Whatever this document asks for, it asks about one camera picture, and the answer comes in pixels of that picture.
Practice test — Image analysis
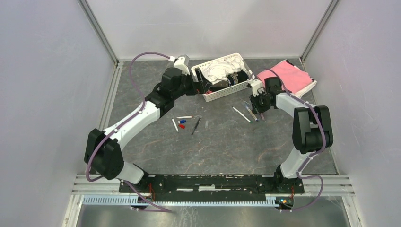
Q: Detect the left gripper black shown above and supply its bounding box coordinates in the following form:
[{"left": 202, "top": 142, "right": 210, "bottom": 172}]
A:
[{"left": 172, "top": 68, "right": 212, "bottom": 100}]

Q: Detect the white plastic basket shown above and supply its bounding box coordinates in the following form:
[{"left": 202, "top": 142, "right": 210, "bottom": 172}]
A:
[{"left": 191, "top": 53, "right": 255, "bottom": 102}]

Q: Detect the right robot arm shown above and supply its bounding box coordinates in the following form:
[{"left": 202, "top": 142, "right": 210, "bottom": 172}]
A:
[{"left": 248, "top": 77, "right": 334, "bottom": 193}]

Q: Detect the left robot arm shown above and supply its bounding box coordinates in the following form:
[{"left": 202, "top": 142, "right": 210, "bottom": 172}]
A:
[{"left": 84, "top": 67, "right": 210, "bottom": 193}]

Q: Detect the black pen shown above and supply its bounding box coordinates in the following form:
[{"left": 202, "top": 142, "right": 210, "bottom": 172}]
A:
[{"left": 191, "top": 117, "right": 202, "bottom": 135}]

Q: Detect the white marker pen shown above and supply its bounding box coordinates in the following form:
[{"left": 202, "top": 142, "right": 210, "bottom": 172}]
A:
[{"left": 172, "top": 119, "right": 179, "bottom": 133}]

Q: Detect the white cloth in basket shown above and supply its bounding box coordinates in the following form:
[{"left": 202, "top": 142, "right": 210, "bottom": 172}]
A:
[{"left": 201, "top": 56, "right": 245, "bottom": 85}]

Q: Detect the red tipped white marker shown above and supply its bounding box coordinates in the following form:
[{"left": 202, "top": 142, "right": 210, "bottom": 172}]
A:
[{"left": 176, "top": 115, "right": 193, "bottom": 119}]

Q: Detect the black cloth in basket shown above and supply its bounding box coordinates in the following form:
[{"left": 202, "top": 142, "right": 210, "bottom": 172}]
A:
[{"left": 207, "top": 70, "right": 249, "bottom": 93}]

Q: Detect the white folded cloth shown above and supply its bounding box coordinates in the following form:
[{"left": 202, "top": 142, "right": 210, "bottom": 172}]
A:
[{"left": 277, "top": 59, "right": 317, "bottom": 99}]

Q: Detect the pink folded cloth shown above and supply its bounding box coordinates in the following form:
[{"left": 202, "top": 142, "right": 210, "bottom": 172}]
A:
[{"left": 257, "top": 60, "right": 313, "bottom": 95}]

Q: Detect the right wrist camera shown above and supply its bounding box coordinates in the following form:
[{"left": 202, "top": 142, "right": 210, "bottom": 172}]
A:
[{"left": 247, "top": 79, "right": 264, "bottom": 97}]

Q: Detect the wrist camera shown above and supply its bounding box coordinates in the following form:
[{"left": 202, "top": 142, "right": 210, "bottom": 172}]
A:
[
  {"left": 169, "top": 55, "right": 190, "bottom": 75},
  {"left": 247, "top": 79, "right": 264, "bottom": 97}
]

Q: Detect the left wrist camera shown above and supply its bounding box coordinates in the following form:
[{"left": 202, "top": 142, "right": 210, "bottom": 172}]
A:
[{"left": 169, "top": 55, "right": 190, "bottom": 75}]

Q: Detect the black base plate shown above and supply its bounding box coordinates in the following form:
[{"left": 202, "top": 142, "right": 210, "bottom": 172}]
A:
[{"left": 119, "top": 174, "right": 305, "bottom": 202}]

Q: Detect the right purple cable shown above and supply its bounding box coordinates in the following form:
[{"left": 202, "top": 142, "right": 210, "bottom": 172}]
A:
[{"left": 260, "top": 68, "right": 331, "bottom": 212}]

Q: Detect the slotted cable duct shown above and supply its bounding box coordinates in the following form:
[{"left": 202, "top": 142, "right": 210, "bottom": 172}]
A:
[{"left": 82, "top": 194, "right": 279, "bottom": 208}]

